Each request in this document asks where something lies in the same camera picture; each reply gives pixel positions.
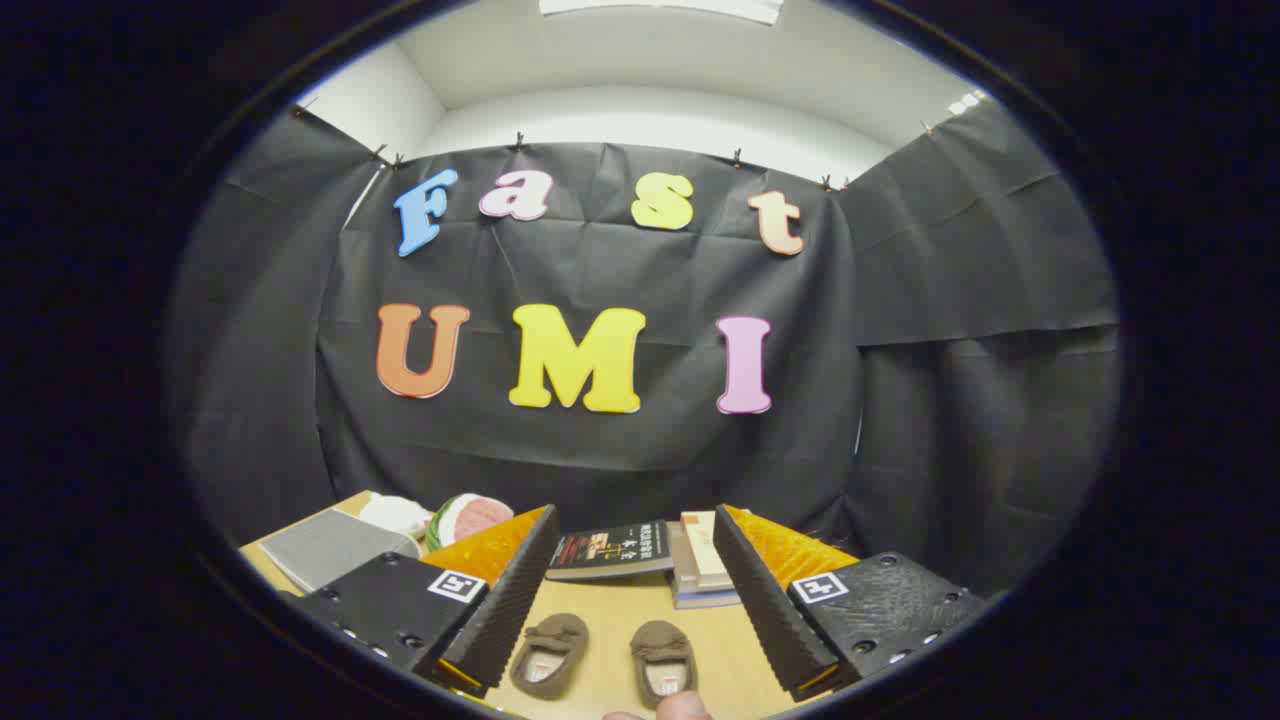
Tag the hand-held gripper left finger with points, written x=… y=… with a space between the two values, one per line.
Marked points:
x=505 y=610

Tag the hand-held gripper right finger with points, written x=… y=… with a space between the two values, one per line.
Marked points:
x=765 y=610

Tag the brown fuzzy shoe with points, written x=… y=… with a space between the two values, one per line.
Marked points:
x=662 y=650
x=552 y=650

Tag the cream fabric storage box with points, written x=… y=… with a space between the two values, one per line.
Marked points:
x=330 y=548

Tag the blue cover book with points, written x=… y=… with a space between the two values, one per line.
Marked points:
x=705 y=598

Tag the beige cover book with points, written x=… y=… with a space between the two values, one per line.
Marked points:
x=705 y=550

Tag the watermelon slice plush toy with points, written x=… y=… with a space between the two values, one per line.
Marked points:
x=470 y=520

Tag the black cover book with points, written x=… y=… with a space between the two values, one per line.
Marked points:
x=610 y=550

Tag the white plush toy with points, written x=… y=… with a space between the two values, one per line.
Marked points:
x=395 y=515

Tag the ceiling light panel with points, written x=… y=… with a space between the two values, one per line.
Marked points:
x=660 y=8

